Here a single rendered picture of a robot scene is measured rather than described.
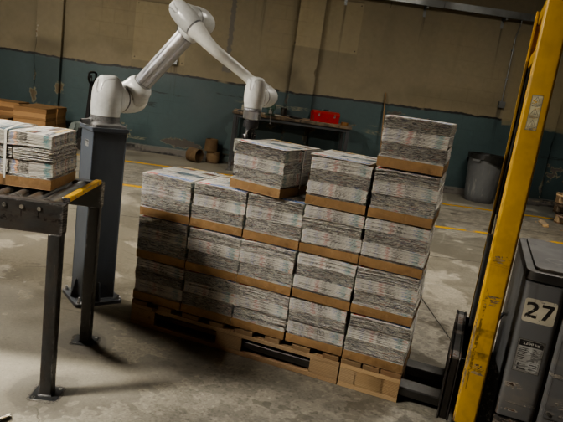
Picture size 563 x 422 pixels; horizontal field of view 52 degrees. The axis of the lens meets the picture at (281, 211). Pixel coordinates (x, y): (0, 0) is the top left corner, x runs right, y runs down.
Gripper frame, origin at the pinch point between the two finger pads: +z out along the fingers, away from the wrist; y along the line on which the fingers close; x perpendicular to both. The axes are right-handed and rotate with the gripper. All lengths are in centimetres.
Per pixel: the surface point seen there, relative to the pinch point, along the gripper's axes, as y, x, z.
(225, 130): 592, 285, 43
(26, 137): -89, 58, -5
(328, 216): -18, -52, 16
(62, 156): -75, 51, 2
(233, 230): -18.6, -5.7, 32.7
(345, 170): -18, -56, -6
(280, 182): -20.6, -26.8, 4.2
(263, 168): -17.9, -16.6, 0.0
